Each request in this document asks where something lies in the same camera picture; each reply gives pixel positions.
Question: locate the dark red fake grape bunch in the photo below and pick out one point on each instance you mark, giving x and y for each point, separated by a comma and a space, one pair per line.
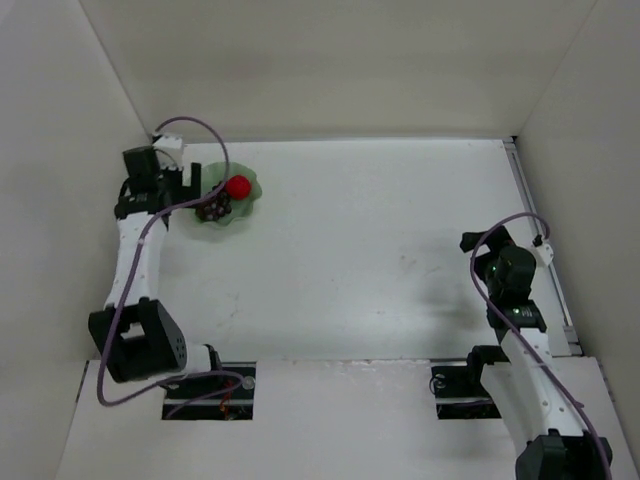
215, 209

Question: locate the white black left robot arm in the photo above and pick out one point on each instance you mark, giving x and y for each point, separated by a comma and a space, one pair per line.
134, 332

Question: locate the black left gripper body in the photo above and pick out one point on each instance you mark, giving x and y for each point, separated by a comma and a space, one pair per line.
185, 181

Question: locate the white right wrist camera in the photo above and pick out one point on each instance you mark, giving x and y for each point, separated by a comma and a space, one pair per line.
542, 251

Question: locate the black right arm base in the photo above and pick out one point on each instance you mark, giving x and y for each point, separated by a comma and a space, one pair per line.
458, 397

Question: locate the red fake pomegranate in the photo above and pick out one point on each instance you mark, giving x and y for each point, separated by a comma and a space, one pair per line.
238, 187

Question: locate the green glass fruit bowl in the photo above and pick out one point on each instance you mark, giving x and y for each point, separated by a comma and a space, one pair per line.
212, 176

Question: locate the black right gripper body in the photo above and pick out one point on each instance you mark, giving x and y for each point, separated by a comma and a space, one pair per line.
480, 241

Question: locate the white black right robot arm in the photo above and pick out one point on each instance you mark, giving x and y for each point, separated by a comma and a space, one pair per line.
546, 424

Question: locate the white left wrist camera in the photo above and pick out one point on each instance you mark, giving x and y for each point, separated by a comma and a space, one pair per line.
171, 144

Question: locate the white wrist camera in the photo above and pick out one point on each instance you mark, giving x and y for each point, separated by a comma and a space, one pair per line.
542, 251
171, 144

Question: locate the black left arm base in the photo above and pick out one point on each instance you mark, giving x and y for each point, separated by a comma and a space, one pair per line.
228, 398

